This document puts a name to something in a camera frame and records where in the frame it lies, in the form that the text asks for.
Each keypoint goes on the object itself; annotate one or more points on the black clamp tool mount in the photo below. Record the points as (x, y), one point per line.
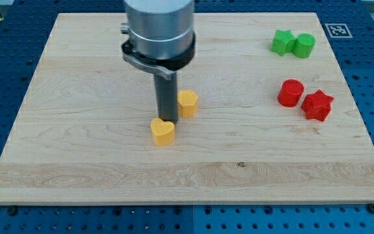
(165, 68)

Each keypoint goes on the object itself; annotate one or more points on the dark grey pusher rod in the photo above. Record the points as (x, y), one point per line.
(166, 98)

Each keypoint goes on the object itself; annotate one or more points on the yellow hexagon block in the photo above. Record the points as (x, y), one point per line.
(187, 103)

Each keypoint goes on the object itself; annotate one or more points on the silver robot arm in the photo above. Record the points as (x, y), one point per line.
(161, 42)

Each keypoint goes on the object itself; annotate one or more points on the yellow heart block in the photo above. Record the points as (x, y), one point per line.
(163, 132)

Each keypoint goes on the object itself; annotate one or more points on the wooden board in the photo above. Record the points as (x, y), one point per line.
(82, 135)

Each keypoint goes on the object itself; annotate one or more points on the green star block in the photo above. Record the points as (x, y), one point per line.
(283, 42)

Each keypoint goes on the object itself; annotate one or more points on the red cylinder block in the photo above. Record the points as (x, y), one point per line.
(290, 93)

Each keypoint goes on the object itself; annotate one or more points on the green cylinder block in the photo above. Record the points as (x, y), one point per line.
(304, 45)

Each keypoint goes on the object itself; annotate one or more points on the red star block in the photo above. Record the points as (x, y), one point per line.
(317, 105)

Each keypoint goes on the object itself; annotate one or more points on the white fiducial marker tag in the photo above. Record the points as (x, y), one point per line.
(338, 30)

